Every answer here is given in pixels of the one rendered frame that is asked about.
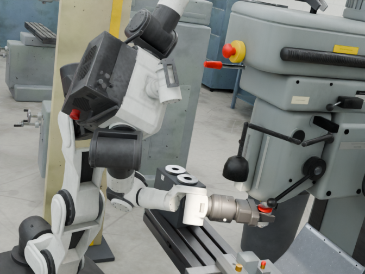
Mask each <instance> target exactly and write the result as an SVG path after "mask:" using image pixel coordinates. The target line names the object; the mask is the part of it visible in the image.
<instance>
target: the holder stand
mask: <svg viewBox="0 0 365 274"><path fill-rule="evenodd" d="M176 185H183V186H191V187H196V188H204V189H206V185H204V184H203V183H202V182H200V181H199V180H198V179H197V178H196V177H195V176H192V175H191V174H189V173H188V172H187V171H185V169H184V168H183V167H181V166H177V165H168V166H166V167H158V168H157V169H156V176H155V183H154V188H155V189H158V190H164V191H170V189H171V188H172V187H174V186H176ZM184 198H186V195H185V196H184V197H183V198H182V199H181V200H180V205H179V208H178V209H177V211H175V212H173V211H166V210H160V209H157V211H158V212H159V213H160V214H161V215H162V216H163V217H165V218H166V219H167V220H168V221H169V222H170V223H171V224H172V225H173V226H174V227H175V228H181V227H187V226H192V225H187V224H184V223H183V217H184V209H185V208H183V199H184Z"/></svg>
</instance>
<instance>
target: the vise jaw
mask: <svg viewBox="0 0 365 274"><path fill-rule="evenodd" d="M236 264H240V263H239V262H238V260H237V259H236V258H235V257H234V256H233V255H232V254H223V255H221V256H220V257H218V258H217V259H216V266H217V267H218V268H219V270H220V271H221V273H222V274H249V273H248V272H247V271H246V270H245V269H244V267H242V271H241V272H237V271H236V270H235V267H236Z"/></svg>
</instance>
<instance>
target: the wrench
mask: <svg viewBox="0 0 365 274"><path fill-rule="evenodd" d="M238 1H245V2H251V3H258V4H264V5H271V6H275V7H281V8H288V6H286V5H282V4H275V3H268V2H262V1H255V0H238Z"/></svg>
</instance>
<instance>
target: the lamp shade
mask: <svg viewBox="0 0 365 274"><path fill-rule="evenodd" d="M248 174H249V164H248V161H247V160H246V159H245V158H244V157H237V155H234V156H232V157H229V158H228V159H227V161H226V163H225V164H224V168H223V173H222V176H223V177H224V178H226V179H228V180H231V181H233V182H245V181H247V179H248Z"/></svg>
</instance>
